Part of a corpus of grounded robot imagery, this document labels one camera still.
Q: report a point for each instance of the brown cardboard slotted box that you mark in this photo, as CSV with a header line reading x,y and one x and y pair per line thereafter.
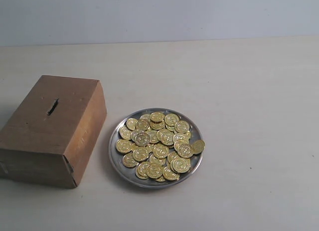
x,y
51,135

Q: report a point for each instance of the gold coin top of pile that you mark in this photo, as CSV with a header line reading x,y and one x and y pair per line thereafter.
x,y
157,117

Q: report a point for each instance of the gold coin upper right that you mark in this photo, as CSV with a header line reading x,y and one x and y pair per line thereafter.
x,y
181,126

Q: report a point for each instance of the gold coin upper left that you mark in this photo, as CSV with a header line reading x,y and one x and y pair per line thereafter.
x,y
131,123

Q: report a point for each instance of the silvery gold coin centre left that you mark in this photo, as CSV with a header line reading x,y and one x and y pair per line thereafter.
x,y
142,139

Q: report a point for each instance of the gold coin right middle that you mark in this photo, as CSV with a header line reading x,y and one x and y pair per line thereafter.
x,y
185,151

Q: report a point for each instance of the gold coin left edge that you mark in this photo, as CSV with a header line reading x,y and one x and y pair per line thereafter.
x,y
123,146

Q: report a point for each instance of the gold coin on plate rim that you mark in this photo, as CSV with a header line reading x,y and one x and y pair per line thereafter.
x,y
198,147

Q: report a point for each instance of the gold coin right front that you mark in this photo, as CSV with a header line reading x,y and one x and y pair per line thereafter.
x,y
180,165

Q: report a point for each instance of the round silver metal plate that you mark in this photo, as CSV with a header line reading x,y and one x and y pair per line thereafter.
x,y
128,174

